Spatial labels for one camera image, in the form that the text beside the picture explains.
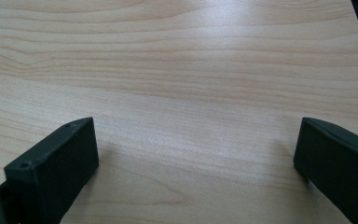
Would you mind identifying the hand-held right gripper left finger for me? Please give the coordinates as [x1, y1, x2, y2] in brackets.
[3, 117, 100, 224]

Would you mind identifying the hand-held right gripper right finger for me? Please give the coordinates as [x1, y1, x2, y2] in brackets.
[293, 117, 358, 224]

